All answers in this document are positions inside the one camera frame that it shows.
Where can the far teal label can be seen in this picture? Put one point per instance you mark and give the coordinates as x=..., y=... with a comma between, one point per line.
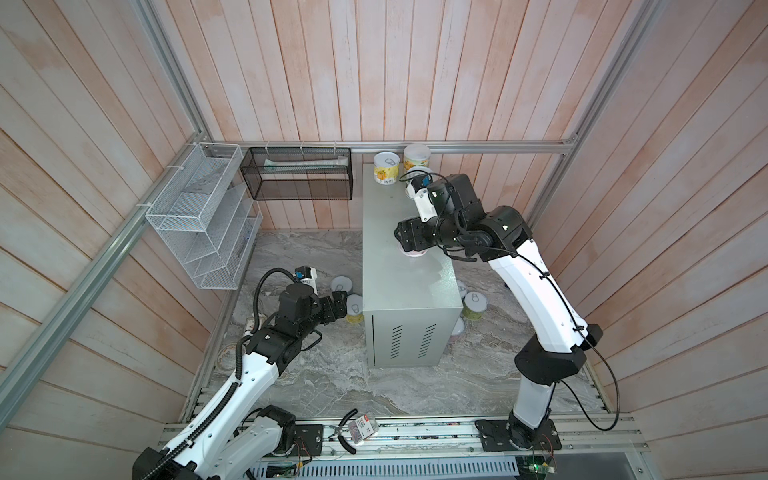
x=342, y=284

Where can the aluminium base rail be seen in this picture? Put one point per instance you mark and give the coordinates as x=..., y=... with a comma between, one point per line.
x=453, y=448

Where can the orange yellow label can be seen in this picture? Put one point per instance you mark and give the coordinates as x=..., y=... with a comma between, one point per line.
x=416, y=155

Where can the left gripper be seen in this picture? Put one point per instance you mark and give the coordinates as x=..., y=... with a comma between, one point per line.
x=331, y=315

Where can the black mesh wall basket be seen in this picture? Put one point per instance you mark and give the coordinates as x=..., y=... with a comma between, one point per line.
x=298, y=173

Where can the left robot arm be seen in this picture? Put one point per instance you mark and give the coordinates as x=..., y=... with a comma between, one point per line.
x=231, y=434

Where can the white wire mesh shelf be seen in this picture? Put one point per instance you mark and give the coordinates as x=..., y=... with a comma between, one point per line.
x=206, y=216

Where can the light pink label can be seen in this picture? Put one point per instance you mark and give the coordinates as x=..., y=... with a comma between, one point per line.
x=458, y=330

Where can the clear tape roll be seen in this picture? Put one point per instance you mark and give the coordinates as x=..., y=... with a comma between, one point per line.
x=227, y=359

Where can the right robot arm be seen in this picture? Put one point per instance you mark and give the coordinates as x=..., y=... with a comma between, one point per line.
x=558, y=348

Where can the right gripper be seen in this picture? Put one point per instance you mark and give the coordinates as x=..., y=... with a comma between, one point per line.
x=410, y=232

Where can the grey metal cabinet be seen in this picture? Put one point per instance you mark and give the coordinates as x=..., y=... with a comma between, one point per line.
x=410, y=304

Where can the small printed carton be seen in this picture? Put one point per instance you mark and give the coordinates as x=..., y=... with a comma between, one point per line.
x=252, y=324

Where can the green label can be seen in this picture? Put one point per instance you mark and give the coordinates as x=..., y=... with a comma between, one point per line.
x=475, y=305

